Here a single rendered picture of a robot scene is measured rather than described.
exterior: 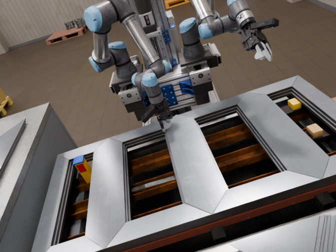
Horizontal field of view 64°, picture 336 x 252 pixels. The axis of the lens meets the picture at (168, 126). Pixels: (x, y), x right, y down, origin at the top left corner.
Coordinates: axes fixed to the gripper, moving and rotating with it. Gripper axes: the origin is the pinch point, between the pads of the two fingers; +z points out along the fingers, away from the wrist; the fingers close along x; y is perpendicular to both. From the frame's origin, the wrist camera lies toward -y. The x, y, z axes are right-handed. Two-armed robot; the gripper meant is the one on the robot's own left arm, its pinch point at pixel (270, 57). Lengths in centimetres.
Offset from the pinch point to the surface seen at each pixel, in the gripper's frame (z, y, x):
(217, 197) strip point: 46, 35, 25
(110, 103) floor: -121, 266, -88
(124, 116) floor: -84, 233, -80
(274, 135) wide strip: 28.6, 20.4, -12.3
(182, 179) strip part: 33, 50, 26
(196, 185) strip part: 38, 44, 26
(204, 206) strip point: 47, 39, 31
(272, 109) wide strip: 14.3, 22.8, -27.3
